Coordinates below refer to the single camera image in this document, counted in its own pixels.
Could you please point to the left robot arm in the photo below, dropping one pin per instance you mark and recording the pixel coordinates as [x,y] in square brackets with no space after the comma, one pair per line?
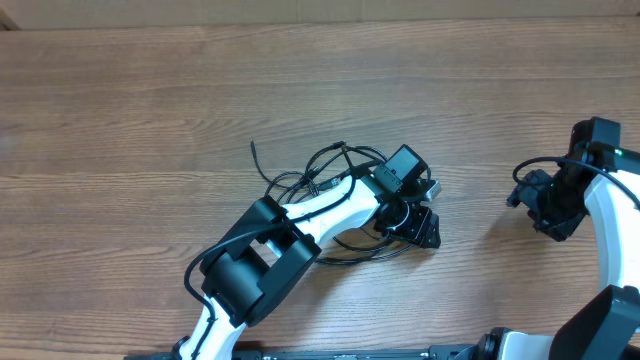
[243,277]

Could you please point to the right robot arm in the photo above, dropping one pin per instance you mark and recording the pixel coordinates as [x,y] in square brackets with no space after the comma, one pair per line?
[599,180]

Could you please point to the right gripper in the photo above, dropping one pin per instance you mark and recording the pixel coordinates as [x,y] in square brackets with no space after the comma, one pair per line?
[526,194]

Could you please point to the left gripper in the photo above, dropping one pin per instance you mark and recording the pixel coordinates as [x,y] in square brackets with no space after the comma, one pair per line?
[420,228]

